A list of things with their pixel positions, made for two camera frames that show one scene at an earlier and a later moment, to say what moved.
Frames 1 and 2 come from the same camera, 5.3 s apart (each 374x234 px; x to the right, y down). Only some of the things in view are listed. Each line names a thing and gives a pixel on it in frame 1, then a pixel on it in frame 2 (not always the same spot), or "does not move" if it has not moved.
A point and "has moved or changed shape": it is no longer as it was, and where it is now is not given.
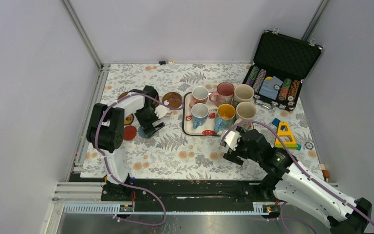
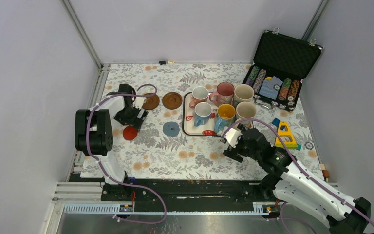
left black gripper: (147, 126) → (134, 121)
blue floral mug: (199, 112) has moved or changed shape
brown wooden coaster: (174, 104) does not move
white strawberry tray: (206, 128) does not move
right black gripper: (232, 155) does not move
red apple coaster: (129, 132) does not move
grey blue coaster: (141, 132) → (171, 128)
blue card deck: (267, 88) does not move
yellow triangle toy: (283, 128) does not move
